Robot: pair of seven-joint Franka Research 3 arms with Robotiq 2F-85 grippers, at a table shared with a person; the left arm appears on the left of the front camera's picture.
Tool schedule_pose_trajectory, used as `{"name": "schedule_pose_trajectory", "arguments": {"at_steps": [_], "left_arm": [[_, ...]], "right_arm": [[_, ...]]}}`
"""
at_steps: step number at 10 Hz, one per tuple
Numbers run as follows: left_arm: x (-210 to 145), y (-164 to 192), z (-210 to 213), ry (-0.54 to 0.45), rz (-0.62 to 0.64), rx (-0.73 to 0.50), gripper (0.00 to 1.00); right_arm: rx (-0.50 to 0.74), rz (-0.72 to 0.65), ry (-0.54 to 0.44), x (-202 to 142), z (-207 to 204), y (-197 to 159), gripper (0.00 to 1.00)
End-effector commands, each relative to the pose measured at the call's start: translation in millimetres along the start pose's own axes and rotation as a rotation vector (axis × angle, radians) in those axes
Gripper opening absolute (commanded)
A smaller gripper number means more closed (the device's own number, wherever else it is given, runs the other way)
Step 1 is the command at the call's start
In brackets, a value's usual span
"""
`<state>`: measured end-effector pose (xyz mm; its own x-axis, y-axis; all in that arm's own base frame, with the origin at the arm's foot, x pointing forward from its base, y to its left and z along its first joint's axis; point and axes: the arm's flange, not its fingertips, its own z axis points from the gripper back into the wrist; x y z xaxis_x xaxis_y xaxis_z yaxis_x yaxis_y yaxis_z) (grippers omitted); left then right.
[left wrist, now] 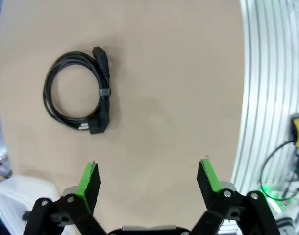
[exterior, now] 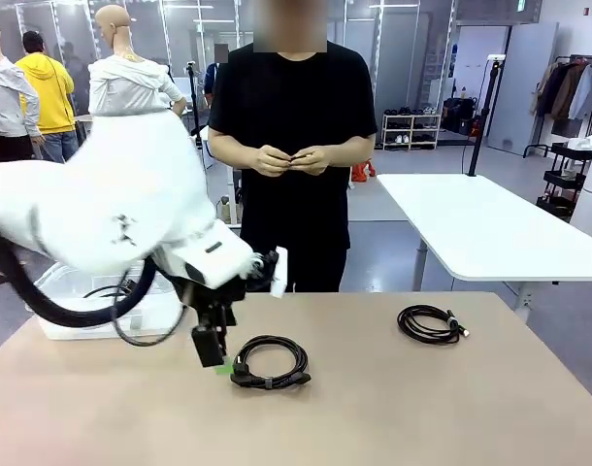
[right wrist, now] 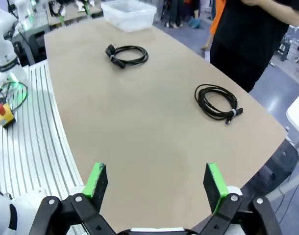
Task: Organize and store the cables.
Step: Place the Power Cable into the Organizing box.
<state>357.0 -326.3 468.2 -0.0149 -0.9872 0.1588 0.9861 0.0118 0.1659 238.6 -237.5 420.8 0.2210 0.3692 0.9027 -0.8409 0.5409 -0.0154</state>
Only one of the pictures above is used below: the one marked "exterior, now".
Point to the black bags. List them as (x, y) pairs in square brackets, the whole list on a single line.
[(458, 114)]

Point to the white shoe rack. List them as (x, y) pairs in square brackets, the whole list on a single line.
[(412, 128)]

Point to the clear plastic storage container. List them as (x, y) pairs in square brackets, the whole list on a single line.
[(150, 301)]

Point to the mannequin in gray shirt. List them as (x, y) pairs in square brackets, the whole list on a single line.
[(5, 97)]

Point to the white table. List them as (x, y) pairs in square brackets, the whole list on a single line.
[(470, 218)]

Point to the white table leg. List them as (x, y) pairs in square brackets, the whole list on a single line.
[(524, 301)]

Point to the black pole stand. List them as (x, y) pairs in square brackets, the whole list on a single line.
[(485, 107)]

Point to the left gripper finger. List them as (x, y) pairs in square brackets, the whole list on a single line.
[(206, 347), (223, 340)]

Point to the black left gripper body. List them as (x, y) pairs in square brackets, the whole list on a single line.
[(213, 301)]

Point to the clothes rack with coats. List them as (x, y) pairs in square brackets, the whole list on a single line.
[(568, 92)]

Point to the light gray partition panel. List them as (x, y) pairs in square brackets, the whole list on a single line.
[(524, 87)]

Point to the person in blue top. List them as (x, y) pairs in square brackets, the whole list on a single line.
[(211, 77)]

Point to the black tripod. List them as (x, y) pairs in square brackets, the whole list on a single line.
[(193, 92)]

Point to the person's left hand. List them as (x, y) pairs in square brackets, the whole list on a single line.
[(314, 161)]

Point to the black utility cart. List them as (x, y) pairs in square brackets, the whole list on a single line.
[(563, 175)]

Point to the person's right hand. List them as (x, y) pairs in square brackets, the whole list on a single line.
[(271, 161)]

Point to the person in yellow hoodie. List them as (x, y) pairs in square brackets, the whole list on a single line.
[(48, 92)]

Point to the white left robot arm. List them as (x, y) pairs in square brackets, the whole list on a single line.
[(107, 194)]

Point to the person's left forearm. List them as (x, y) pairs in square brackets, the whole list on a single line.
[(349, 151)]

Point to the mannequin in white hoodie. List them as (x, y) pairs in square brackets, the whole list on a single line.
[(126, 82)]

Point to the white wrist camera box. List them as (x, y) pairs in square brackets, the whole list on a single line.
[(281, 276)]

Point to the person's right forearm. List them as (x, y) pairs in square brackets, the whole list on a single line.
[(230, 150)]

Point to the person in black t-shirt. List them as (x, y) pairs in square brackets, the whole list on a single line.
[(296, 97)]

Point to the orange object on floor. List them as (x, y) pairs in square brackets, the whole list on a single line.
[(363, 171)]

